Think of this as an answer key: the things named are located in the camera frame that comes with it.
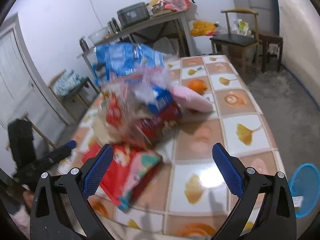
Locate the white mattress with blue edge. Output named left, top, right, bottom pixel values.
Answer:
left=278, top=0, right=319, bottom=102

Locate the blue small carton box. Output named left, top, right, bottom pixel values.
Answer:
left=146, top=86, right=173, bottom=115

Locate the red pink snack bag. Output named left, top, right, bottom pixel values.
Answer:
left=81, top=141, right=163, bottom=212

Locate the red drink can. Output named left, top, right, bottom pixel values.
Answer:
left=135, top=101, right=182, bottom=145

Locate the wooden chair black seat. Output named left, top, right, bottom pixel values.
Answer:
left=210, top=8, right=259, bottom=74

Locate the patterned tablecloth dining table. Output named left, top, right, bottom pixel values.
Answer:
left=53, top=54, right=287, bottom=238

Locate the steel water bottle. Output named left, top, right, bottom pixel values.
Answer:
left=79, top=36, right=89, bottom=53

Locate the blue plastic snack bag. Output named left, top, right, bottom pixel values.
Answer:
left=92, top=43, right=166, bottom=86

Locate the grey rice cooker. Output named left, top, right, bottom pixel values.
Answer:
left=117, top=2, right=150, bottom=29

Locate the chair with patterned cushion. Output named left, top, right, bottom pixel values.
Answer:
left=48, top=69, right=99, bottom=108

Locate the white door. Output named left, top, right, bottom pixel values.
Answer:
left=1, top=14, right=73, bottom=142

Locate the blue plastic trash basket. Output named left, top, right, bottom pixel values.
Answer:
left=289, top=163, right=319, bottom=218

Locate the clear plastic bag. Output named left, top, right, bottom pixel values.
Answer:
left=98, top=66, right=170, bottom=147

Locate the dark wooden stool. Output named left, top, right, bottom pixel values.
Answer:
left=259, top=31, right=284, bottom=73

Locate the yellow plastic bag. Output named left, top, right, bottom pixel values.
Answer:
left=190, top=21, right=219, bottom=37

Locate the glass bowl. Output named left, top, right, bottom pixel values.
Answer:
left=88, top=28, right=110, bottom=44

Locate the pink plastic bag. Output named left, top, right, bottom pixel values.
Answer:
left=161, top=0, right=195, bottom=11

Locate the orange fruit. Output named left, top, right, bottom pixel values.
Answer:
left=187, top=79, right=207, bottom=95

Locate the pink sponge cloth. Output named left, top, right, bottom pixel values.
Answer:
left=169, top=86, right=214, bottom=113

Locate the beige paper tissue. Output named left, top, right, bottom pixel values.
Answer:
left=92, top=115, right=121, bottom=145

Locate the grey side table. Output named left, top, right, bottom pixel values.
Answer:
left=76, top=10, right=196, bottom=88

